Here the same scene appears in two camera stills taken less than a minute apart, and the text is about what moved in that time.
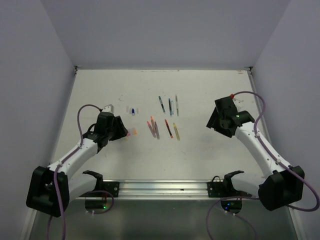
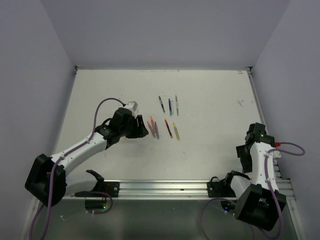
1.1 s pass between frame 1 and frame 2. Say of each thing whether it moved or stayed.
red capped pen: stayed
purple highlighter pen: stayed
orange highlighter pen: stayed
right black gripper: moved
